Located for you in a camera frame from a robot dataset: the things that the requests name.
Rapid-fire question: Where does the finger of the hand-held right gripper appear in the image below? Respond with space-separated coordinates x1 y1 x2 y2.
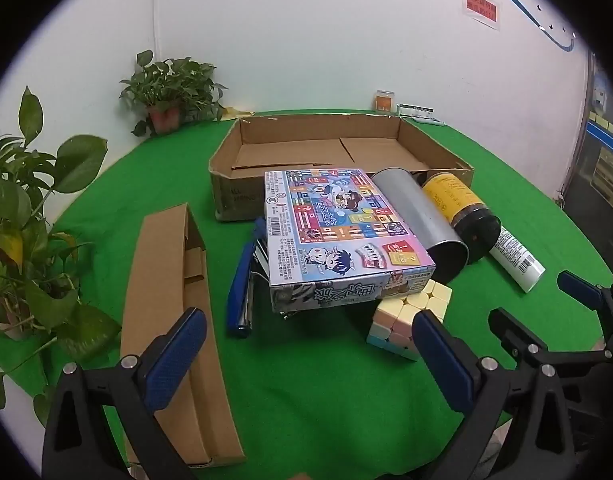
558 269 613 342
488 306 613 377

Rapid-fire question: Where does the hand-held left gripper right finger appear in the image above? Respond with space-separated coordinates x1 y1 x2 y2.
413 309 576 480

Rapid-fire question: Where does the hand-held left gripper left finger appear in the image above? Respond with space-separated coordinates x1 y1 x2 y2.
40 306 210 480

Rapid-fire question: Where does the white tube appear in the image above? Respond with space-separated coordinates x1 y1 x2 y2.
488 227 546 293

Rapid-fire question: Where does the blue stapler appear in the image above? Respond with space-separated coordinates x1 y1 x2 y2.
225 217 270 337

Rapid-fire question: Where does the small cardboard box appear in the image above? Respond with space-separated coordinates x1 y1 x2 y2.
120 203 247 470

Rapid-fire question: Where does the yellow label tea jar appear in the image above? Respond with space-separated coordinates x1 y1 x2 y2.
419 171 502 264

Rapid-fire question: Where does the silver metal can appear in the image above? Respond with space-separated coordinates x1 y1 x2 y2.
371 167 470 283

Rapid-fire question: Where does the cartoon board game box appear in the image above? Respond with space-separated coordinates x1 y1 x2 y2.
264 167 436 314

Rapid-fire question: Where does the large cardboard box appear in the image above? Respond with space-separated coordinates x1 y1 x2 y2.
208 112 476 222

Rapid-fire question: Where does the pastel puzzle cube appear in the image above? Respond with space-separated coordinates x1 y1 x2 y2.
365 280 453 362

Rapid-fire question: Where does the blue notice board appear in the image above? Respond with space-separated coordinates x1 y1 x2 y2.
585 110 613 161

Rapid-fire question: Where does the large leafy potted plant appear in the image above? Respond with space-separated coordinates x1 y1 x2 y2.
0 86 122 426

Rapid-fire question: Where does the small potted plant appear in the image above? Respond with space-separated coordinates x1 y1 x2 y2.
119 50 228 137

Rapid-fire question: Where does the red wall sign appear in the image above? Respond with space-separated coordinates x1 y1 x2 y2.
461 0 500 28

